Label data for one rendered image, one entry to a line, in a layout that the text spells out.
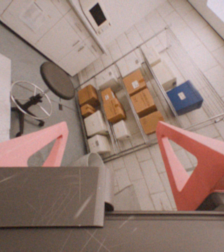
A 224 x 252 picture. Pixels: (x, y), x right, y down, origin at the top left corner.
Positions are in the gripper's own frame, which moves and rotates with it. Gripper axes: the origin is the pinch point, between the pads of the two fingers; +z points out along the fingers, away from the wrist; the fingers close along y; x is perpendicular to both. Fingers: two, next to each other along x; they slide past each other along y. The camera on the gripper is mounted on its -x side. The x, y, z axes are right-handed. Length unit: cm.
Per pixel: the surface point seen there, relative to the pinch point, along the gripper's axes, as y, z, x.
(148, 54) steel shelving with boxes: -54, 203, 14
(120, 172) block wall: -14, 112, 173
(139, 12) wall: -53, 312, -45
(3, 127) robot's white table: 24.7, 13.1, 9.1
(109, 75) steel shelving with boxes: 5, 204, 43
